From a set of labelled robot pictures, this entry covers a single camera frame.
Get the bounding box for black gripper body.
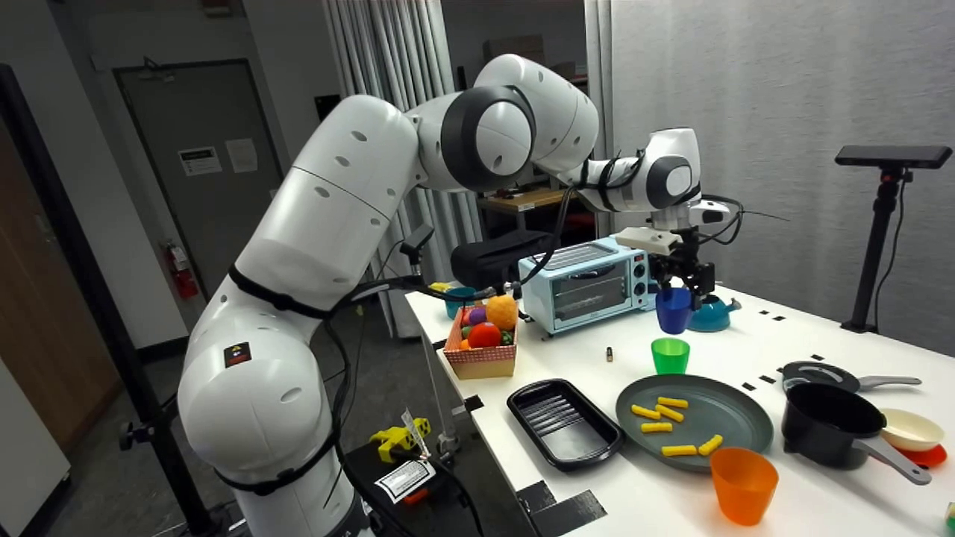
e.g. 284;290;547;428
647;248;721;291

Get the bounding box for green plastic cup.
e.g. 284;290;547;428
651;334;693;378

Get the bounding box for grey round plate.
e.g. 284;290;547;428
616;373;775;470

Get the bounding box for orange plastic cup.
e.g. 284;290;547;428
708;443;783;528

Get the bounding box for teal small cup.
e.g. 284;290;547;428
441;282;480;322

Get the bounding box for red small plate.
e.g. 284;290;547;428
890;440;948;470

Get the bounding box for teal toy kettle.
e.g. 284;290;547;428
684;291;744;334

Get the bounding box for light blue toaster oven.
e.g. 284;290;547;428
516;234;662;336

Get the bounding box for small dark frying pan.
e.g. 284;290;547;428
775;358;926;396

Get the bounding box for black tripod stand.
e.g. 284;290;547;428
841;161;915;334

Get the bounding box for black bag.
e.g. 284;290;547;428
448;230;565;291

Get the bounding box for orange plush fruit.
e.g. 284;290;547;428
484;291;523;334

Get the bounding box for grey curtain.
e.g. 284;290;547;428
608;0;955;355

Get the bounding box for black ridged grill tray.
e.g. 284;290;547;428
504;376;627;475

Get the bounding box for red plush fruit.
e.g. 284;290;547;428
465;318;504;348

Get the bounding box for red checkered fruit basket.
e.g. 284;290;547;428
441;303;519;381

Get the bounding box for cream small bowl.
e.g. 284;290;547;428
877;406;948;452

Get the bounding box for black tape strip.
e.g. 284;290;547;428
516;479;560;516
535;486;608;537

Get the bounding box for yellow toy figure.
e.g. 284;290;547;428
371;413;436;466

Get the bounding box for white labelled device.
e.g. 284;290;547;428
374;457;441;506

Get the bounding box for white curtain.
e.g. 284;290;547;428
320;0;486;339

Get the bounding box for white door sign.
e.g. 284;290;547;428
177;146;225;179
225;137;259;175

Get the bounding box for grey door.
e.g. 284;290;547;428
111;60;292;352

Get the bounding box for red fire extinguisher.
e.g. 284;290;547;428
162;242;202;306

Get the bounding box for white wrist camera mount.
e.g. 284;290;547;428
611;224;690;257

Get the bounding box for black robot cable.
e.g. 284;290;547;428
325;152;744;330

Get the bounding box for black saucepan grey handle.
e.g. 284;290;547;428
778;381;933;486

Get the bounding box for black camera on tripod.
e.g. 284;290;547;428
833;143;955;170

